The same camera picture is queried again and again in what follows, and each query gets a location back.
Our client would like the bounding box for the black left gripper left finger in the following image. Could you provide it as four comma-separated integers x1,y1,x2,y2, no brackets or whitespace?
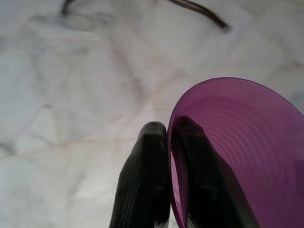
108,121,171,228

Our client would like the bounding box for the purple translucent plastic cup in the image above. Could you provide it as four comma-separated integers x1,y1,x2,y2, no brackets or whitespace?
166,76,304,228

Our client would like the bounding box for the dark curved cable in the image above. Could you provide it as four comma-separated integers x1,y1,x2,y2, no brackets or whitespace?
60,0,78,15
168,0,232,33

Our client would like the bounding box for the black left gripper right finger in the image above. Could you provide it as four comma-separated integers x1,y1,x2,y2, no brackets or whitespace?
171,115,256,228

